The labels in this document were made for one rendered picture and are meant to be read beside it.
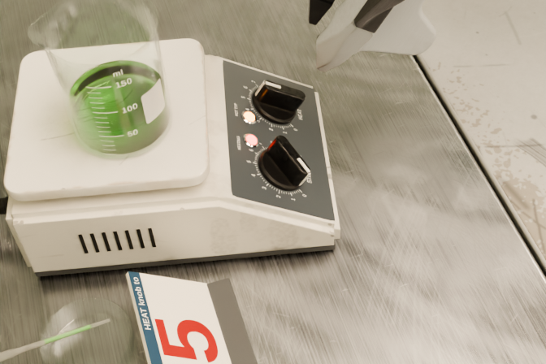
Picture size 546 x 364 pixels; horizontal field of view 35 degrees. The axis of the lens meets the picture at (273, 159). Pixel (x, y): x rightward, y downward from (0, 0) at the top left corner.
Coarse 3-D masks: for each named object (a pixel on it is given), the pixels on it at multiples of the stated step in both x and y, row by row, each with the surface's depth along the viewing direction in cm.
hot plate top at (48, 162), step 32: (32, 64) 57; (192, 64) 56; (32, 96) 55; (192, 96) 54; (32, 128) 53; (64, 128) 53; (192, 128) 53; (32, 160) 52; (64, 160) 52; (96, 160) 51; (160, 160) 51; (192, 160) 51; (32, 192) 50; (64, 192) 50; (96, 192) 51
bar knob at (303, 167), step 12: (276, 144) 55; (288, 144) 55; (264, 156) 55; (276, 156) 55; (288, 156) 54; (300, 156) 55; (264, 168) 54; (276, 168) 55; (288, 168) 54; (300, 168) 54; (276, 180) 54; (288, 180) 55; (300, 180) 54
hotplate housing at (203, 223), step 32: (224, 96) 57; (224, 128) 55; (320, 128) 61; (224, 160) 54; (128, 192) 52; (160, 192) 52; (192, 192) 52; (224, 192) 52; (32, 224) 52; (64, 224) 52; (96, 224) 52; (128, 224) 52; (160, 224) 53; (192, 224) 53; (224, 224) 53; (256, 224) 54; (288, 224) 54; (320, 224) 55; (32, 256) 54; (64, 256) 54; (96, 256) 55; (128, 256) 55; (160, 256) 55; (192, 256) 56; (224, 256) 56; (256, 256) 57
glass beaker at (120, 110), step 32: (64, 0) 48; (96, 0) 49; (128, 0) 49; (32, 32) 47; (64, 32) 49; (96, 32) 51; (128, 32) 51; (64, 64) 46; (96, 64) 45; (128, 64) 46; (160, 64) 49; (64, 96) 49; (96, 96) 47; (128, 96) 48; (160, 96) 50; (96, 128) 49; (128, 128) 49; (160, 128) 51; (128, 160) 51
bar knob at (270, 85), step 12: (264, 84) 57; (276, 84) 58; (264, 96) 58; (276, 96) 58; (288, 96) 58; (300, 96) 58; (264, 108) 58; (276, 108) 59; (288, 108) 59; (276, 120) 58; (288, 120) 58
